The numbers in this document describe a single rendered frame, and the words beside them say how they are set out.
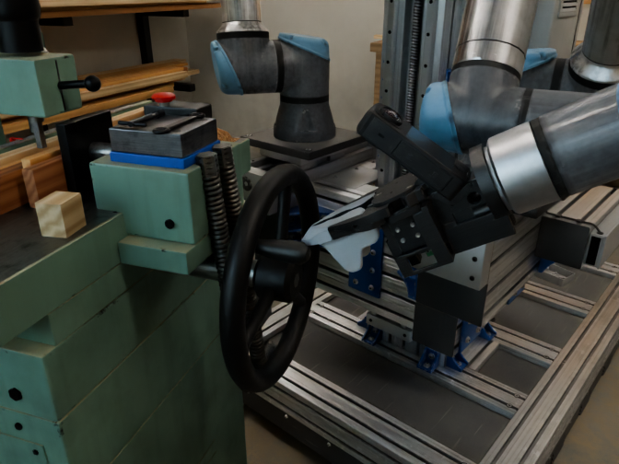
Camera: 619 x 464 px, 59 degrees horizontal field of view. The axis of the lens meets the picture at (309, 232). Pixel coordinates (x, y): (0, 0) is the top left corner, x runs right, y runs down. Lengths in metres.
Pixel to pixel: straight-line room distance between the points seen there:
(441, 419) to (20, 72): 1.12
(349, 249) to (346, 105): 3.56
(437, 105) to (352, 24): 3.43
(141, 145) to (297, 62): 0.65
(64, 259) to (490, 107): 0.47
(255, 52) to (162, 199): 0.64
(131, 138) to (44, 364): 0.26
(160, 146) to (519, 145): 0.38
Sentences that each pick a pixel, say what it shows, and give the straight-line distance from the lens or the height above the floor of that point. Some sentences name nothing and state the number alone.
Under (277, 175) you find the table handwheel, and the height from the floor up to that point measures 0.95.
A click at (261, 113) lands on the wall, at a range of 4.45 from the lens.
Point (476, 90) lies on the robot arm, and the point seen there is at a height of 1.05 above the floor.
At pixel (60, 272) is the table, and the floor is 0.88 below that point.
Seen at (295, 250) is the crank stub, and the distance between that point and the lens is 0.56.
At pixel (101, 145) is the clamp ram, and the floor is 0.96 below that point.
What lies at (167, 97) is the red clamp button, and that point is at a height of 1.02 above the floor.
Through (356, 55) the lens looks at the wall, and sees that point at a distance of 4.02.
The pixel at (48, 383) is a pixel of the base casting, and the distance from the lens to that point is 0.66.
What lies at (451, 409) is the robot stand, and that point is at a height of 0.21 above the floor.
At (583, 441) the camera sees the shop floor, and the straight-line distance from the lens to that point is 1.78.
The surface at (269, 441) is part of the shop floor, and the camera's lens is 1.61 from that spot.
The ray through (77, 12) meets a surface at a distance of 3.27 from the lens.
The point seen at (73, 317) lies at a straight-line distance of 0.66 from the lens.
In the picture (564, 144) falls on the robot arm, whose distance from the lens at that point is 0.49.
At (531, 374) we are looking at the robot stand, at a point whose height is 0.21.
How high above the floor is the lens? 1.15
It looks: 25 degrees down
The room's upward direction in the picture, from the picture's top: straight up
